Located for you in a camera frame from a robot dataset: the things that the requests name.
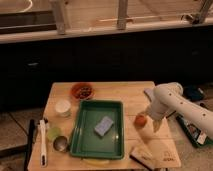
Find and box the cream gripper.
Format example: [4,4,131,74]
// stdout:
[138,111,162,133]

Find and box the orange apple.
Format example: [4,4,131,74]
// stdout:
[134,115,147,127]

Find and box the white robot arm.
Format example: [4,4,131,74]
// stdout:
[140,82,213,140]

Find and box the white paper cup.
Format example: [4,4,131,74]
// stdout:
[55,99,71,117]

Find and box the small metal cup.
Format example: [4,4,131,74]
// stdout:
[53,136,68,152]

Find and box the light green cup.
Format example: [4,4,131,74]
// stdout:
[47,127,61,141]

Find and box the grey triangular cloth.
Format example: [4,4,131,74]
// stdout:
[144,88,154,101]

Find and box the blue sponge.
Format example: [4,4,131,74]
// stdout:
[94,116,114,137]

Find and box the wooden block with dark edge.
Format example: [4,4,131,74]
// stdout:
[129,147,156,171]

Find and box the green plastic tray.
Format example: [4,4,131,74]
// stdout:
[70,100,124,160]

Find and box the green bin with items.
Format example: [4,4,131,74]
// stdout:
[176,115,213,148]

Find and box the orange bowl with food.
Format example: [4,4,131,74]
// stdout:
[70,82,94,100]

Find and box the yellow banana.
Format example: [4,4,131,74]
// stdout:
[83,159,109,166]

